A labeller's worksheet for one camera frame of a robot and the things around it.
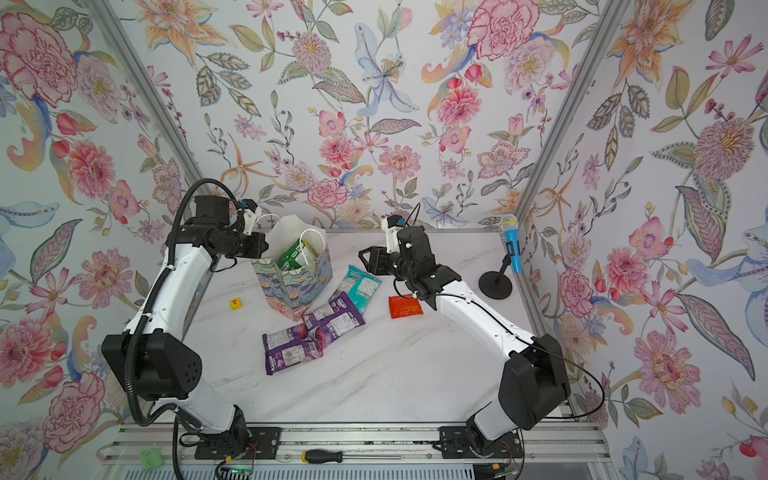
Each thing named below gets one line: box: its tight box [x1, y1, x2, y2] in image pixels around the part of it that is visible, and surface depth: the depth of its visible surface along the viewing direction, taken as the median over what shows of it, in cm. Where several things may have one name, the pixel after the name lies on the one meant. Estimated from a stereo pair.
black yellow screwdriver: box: [300, 449, 403, 464], surface depth 73 cm
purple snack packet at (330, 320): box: [303, 291, 366, 352], surface depth 95 cm
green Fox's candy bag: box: [278, 238, 319, 271], surface depth 91 cm
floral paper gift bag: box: [252, 215, 333, 321], surface depth 89 cm
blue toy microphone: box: [492, 214, 523, 291], surface depth 91 cm
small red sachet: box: [388, 294, 424, 319], surface depth 100 cm
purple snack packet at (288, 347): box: [262, 324, 321, 376], surface depth 90 cm
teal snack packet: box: [328, 264, 382, 315], surface depth 103 cm
